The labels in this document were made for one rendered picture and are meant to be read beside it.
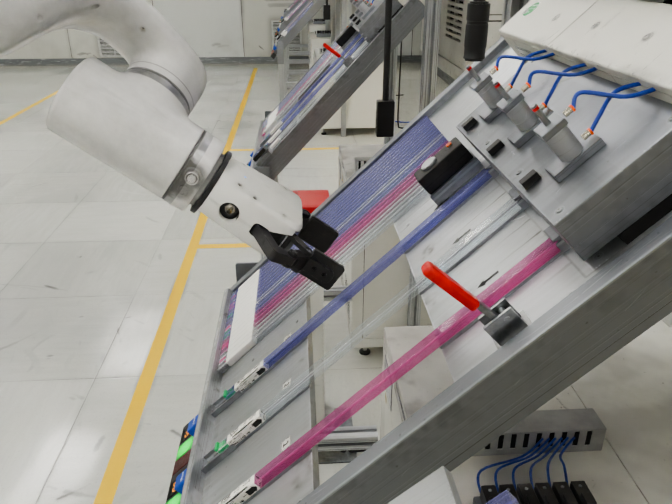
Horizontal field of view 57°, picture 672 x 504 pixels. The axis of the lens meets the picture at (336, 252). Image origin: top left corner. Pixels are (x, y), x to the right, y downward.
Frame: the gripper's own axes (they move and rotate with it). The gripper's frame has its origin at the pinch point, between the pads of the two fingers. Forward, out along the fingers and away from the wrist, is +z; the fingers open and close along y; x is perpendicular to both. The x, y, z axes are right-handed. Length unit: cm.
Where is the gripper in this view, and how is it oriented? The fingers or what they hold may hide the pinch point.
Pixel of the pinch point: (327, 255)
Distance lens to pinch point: 69.8
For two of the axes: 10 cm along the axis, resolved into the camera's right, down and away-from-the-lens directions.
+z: 8.0, 5.2, 3.0
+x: -5.9, 7.4, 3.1
